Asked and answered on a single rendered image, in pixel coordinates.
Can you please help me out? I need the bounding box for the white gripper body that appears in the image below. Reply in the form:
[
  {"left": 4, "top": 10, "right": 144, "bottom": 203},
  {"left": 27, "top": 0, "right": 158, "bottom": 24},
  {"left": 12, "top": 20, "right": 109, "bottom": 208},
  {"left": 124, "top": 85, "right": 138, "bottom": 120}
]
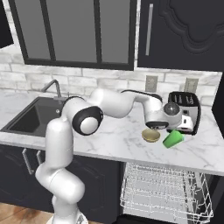
[{"left": 176, "top": 120, "right": 195, "bottom": 132}]

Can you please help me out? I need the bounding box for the green cup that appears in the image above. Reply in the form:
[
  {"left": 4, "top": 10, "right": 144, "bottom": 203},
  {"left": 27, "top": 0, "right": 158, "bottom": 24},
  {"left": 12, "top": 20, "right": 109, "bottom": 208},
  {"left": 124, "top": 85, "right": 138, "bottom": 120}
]
[{"left": 162, "top": 129, "right": 186, "bottom": 149}]

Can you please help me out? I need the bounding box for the tan bowl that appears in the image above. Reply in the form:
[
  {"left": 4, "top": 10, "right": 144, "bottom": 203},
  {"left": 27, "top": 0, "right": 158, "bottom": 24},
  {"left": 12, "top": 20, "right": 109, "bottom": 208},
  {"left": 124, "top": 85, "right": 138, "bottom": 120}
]
[{"left": 141, "top": 129, "right": 162, "bottom": 144}]

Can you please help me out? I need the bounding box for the black dishwasher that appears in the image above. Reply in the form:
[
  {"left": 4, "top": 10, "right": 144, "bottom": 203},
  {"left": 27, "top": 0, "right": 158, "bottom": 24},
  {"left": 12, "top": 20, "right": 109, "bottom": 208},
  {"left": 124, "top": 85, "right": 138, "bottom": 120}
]
[{"left": 118, "top": 161, "right": 224, "bottom": 224}]

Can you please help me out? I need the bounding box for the black upper cupboard door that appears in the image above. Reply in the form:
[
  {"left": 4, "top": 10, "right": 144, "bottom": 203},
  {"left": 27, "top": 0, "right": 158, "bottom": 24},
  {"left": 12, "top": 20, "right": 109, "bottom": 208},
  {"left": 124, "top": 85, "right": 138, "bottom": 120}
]
[{"left": 136, "top": 0, "right": 224, "bottom": 73}]

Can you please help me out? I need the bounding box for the black cupboard door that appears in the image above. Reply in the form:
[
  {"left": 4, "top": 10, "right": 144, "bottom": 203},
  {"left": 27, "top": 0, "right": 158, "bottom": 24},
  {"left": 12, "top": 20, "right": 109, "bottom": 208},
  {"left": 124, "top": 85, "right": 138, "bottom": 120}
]
[
  {"left": 0, "top": 143, "right": 38, "bottom": 207},
  {"left": 31, "top": 147, "right": 123, "bottom": 218},
  {"left": 136, "top": 0, "right": 224, "bottom": 73}
]

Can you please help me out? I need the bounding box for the black lower cupboard door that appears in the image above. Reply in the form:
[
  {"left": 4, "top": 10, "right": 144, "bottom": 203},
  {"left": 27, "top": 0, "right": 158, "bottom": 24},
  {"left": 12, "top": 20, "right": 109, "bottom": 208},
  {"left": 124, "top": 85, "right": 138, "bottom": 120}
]
[
  {"left": 0, "top": 143, "right": 38, "bottom": 207},
  {"left": 31, "top": 147, "right": 123, "bottom": 218}
]

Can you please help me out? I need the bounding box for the black and silver toaster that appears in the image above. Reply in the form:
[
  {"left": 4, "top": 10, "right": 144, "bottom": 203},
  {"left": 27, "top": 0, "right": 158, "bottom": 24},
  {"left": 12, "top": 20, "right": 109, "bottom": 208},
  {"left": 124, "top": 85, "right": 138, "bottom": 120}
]
[{"left": 168, "top": 90, "right": 202, "bottom": 136}]

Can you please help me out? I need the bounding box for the grey tap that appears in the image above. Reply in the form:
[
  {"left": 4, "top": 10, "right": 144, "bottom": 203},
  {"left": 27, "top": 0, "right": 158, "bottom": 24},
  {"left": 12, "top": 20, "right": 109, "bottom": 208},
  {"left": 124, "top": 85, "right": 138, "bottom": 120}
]
[{"left": 40, "top": 79, "right": 70, "bottom": 102}]

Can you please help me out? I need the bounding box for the black framed glass cupboard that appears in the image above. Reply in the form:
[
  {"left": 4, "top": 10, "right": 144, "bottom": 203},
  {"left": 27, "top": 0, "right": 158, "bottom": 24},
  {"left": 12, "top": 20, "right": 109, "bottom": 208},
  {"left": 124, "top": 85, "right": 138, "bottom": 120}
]
[{"left": 7, "top": 0, "right": 138, "bottom": 72}]

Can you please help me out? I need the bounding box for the black sink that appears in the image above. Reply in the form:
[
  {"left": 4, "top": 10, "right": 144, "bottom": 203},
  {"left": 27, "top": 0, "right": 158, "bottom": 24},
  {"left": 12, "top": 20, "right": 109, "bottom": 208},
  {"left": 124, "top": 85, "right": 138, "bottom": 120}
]
[{"left": 0, "top": 95, "right": 67, "bottom": 138}]

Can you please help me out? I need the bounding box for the black corner cupboard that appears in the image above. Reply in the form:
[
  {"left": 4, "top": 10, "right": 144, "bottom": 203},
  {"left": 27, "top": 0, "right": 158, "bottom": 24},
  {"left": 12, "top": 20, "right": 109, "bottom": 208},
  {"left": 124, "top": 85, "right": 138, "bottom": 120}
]
[{"left": 0, "top": 0, "right": 15, "bottom": 49}]

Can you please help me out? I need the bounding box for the grey wall socket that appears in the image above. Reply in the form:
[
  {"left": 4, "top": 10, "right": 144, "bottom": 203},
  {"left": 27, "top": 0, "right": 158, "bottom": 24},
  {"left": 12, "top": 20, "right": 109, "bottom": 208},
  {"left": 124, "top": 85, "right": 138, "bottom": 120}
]
[
  {"left": 144, "top": 74, "right": 159, "bottom": 94},
  {"left": 183, "top": 77, "right": 200, "bottom": 94}
]

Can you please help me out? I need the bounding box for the white wire dishwasher rack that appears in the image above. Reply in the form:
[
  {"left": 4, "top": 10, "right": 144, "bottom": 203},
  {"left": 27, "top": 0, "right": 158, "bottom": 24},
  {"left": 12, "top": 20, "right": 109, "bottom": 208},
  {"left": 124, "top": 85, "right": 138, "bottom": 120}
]
[{"left": 119, "top": 161, "right": 214, "bottom": 224}]

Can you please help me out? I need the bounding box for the long grey door handle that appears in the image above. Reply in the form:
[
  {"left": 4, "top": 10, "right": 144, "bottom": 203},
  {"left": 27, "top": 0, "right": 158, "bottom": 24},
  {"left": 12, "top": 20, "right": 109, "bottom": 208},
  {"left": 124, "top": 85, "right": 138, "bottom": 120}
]
[{"left": 144, "top": 3, "right": 155, "bottom": 57}]

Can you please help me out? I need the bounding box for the short grey cupboard handle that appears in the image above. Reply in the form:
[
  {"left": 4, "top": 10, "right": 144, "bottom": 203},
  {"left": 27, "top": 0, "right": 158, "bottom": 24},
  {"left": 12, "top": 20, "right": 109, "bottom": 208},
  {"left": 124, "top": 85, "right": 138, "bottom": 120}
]
[
  {"left": 36, "top": 150, "right": 46, "bottom": 166},
  {"left": 22, "top": 147, "right": 35, "bottom": 176}
]

